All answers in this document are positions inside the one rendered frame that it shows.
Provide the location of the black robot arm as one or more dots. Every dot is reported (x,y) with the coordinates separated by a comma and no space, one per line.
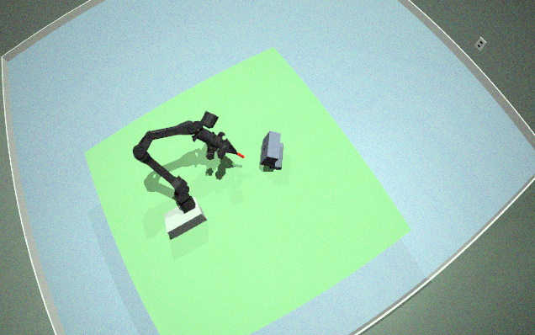
(187,127)

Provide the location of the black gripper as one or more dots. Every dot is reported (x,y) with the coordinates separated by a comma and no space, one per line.
(223,145)

